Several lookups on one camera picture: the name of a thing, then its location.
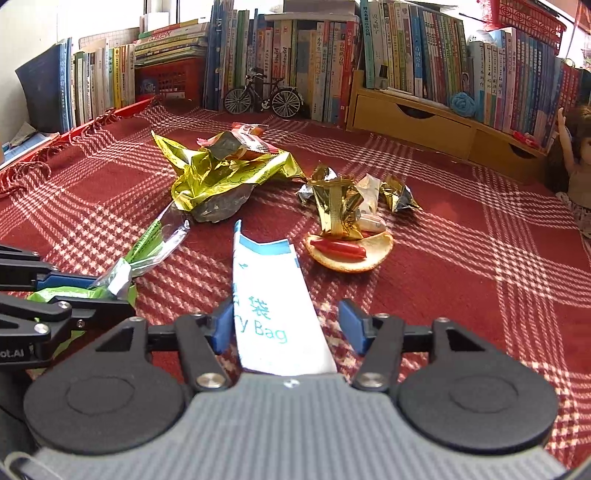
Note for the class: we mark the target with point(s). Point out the red sausage wrapper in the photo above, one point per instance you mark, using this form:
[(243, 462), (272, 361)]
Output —
[(339, 249)]

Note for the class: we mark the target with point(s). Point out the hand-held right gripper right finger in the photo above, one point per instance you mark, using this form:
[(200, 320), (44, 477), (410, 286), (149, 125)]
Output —
[(352, 325)]

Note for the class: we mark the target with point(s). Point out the wooden drawer organizer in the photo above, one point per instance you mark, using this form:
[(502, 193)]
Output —
[(415, 121)]

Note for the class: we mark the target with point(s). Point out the row of thin pale books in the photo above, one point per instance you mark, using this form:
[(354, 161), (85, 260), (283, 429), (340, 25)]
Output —
[(101, 78)]

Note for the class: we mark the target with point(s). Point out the row of tall picture books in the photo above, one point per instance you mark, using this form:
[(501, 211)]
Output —
[(295, 64)]

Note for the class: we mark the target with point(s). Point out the dark grey foil wrapper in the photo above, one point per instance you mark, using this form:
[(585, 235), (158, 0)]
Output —
[(217, 208)]

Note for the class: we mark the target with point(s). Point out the stack of flat lying books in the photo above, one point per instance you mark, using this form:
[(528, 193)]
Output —
[(173, 41)]

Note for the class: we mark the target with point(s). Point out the small red trinket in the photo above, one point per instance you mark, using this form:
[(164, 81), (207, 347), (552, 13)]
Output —
[(526, 138)]

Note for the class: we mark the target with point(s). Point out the white paper bag blue print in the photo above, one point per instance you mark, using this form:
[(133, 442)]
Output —
[(272, 295)]

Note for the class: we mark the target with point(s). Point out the large gold wrapper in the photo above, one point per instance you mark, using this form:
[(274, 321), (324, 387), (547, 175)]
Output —
[(334, 203)]

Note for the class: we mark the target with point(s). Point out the orange peel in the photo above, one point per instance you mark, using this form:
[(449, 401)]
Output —
[(371, 254)]

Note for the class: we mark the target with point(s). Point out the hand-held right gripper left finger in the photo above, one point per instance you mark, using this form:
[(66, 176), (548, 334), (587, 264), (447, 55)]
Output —
[(225, 325)]

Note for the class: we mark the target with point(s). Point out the yellow foil wrapper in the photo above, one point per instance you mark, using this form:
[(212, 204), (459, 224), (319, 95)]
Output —
[(221, 177)]

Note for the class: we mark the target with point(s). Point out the brown-haired doll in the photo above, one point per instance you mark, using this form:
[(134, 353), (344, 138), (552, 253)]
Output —
[(579, 152)]

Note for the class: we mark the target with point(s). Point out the black model bicycle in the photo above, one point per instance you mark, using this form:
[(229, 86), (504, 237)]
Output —
[(286, 104)]

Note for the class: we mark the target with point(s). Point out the stack of magazines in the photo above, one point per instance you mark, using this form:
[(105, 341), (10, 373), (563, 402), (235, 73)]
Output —
[(25, 145)]

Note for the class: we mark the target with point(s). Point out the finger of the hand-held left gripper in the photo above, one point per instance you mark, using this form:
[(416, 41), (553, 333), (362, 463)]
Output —
[(92, 314), (69, 281)]

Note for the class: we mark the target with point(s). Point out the row of paperback books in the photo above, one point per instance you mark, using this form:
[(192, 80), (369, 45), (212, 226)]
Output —
[(461, 55)]

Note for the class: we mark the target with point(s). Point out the red plaid blanket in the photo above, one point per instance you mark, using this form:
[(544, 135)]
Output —
[(461, 277)]

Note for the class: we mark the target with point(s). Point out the orange-red snack wrapper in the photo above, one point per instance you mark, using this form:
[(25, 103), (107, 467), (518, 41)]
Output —
[(249, 138)]

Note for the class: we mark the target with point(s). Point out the white wrapper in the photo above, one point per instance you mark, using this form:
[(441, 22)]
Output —
[(369, 190)]

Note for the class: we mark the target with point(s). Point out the small gold wrapper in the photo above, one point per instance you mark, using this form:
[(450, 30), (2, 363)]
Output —
[(397, 194)]

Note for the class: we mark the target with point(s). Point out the red plastic crate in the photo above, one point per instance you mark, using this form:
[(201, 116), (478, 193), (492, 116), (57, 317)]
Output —
[(171, 78)]

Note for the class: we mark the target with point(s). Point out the green snack wrapper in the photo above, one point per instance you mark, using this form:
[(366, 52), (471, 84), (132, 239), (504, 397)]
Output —
[(138, 258)]

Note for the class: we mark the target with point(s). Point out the blue yarn flower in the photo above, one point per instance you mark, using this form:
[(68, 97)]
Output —
[(463, 104)]

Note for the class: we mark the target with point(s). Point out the red plastic basket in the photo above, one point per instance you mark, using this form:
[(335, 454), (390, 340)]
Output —
[(526, 21)]

